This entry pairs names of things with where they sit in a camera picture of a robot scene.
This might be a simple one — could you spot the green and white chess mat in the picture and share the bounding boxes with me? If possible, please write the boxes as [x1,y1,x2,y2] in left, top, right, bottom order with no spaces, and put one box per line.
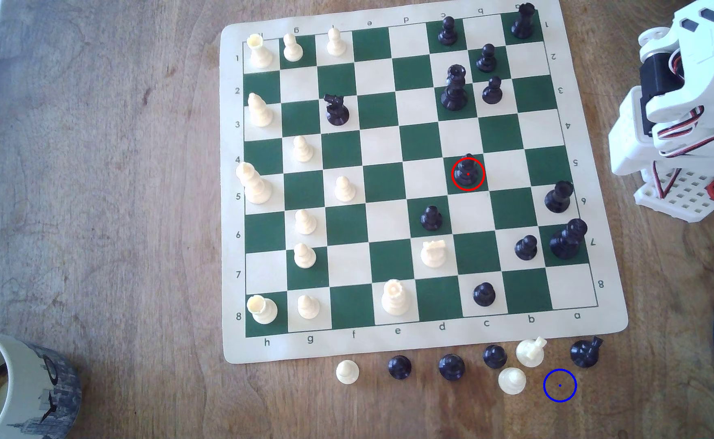
[219,0,629,365]

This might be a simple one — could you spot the white rook chess piece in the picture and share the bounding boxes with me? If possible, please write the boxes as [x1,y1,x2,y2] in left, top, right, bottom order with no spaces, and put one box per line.
[246,33,274,69]
[246,294,279,324]
[420,239,447,268]

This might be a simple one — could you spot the white queen chess piece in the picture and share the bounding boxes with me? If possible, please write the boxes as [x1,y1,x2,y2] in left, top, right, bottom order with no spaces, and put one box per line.
[381,279,411,317]

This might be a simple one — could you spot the white king chess piece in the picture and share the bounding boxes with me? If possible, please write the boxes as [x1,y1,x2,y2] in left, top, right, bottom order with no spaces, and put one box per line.
[235,161,272,205]

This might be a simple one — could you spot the black knight chess piece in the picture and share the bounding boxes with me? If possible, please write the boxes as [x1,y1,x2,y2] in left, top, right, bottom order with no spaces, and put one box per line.
[323,93,350,126]
[570,336,603,368]

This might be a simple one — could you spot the white bishop chess piece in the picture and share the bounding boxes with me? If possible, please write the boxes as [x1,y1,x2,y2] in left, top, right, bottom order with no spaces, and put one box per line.
[246,93,274,128]
[497,367,527,396]

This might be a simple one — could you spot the black queen chess piece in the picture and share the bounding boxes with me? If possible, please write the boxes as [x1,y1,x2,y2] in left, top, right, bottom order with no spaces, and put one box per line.
[440,64,469,111]

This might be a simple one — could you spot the black king chess piece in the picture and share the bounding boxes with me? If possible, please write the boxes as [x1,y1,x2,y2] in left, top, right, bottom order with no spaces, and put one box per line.
[549,218,588,261]

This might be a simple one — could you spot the white knight chess piece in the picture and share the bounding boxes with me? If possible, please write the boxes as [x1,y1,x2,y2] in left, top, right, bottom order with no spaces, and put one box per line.
[516,337,547,368]

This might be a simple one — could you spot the black rook chess piece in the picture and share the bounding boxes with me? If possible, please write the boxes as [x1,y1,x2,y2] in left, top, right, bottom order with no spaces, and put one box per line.
[511,3,536,40]

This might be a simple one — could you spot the printed ceramic mug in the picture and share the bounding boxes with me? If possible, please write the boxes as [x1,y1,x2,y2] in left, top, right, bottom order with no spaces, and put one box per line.
[0,326,82,439]

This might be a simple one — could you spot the red black white servo wires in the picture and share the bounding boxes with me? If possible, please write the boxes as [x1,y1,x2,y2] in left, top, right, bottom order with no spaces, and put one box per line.
[653,160,682,200]
[655,105,714,156]

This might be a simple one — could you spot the white perforated base plate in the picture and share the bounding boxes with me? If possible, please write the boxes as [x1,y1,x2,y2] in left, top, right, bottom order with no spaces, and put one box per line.
[633,165,714,223]

